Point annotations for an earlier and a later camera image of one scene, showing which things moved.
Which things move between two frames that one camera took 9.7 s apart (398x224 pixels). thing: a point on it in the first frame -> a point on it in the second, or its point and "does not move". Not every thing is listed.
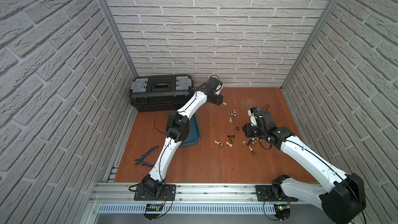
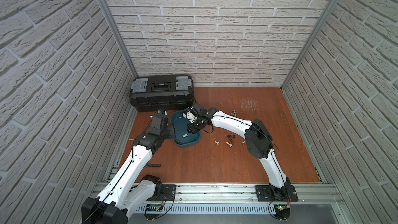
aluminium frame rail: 196,194 does not move
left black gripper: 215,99 -> 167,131
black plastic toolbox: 160,93 does not move
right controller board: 283,211 does not move
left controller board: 153,207 does not move
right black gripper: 247,130 -> 193,129
